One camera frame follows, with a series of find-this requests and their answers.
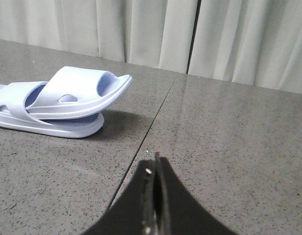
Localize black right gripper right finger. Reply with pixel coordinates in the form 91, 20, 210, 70
154, 152, 235, 235

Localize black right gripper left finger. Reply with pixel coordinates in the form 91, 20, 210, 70
83, 160, 155, 235

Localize light blue slipper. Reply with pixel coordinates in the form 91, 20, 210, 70
26, 66, 132, 119
0, 81, 104, 138

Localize white pleated curtain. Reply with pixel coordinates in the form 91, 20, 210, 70
0, 0, 302, 94

